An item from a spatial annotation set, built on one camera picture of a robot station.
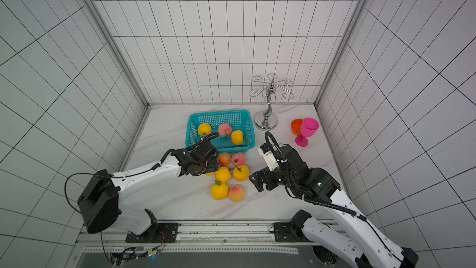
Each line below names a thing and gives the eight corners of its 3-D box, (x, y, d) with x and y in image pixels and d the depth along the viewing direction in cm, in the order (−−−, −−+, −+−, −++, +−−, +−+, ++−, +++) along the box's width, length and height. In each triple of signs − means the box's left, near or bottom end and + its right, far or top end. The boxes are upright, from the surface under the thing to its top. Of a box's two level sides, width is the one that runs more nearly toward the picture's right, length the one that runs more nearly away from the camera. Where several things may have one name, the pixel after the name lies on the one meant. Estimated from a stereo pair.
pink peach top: (230, 163, 94) (229, 158, 90) (238, 155, 97) (238, 149, 93) (239, 170, 91) (239, 165, 87) (246, 161, 94) (247, 156, 90)
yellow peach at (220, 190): (210, 197, 83) (208, 192, 79) (216, 184, 87) (215, 179, 83) (224, 203, 81) (223, 199, 77) (230, 189, 85) (229, 185, 81)
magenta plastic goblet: (296, 148, 103) (305, 129, 89) (293, 137, 107) (301, 118, 94) (309, 148, 103) (320, 129, 89) (306, 137, 107) (316, 118, 94)
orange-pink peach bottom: (228, 201, 82) (228, 198, 78) (229, 189, 85) (228, 185, 81) (244, 201, 82) (244, 198, 78) (244, 189, 85) (244, 185, 81)
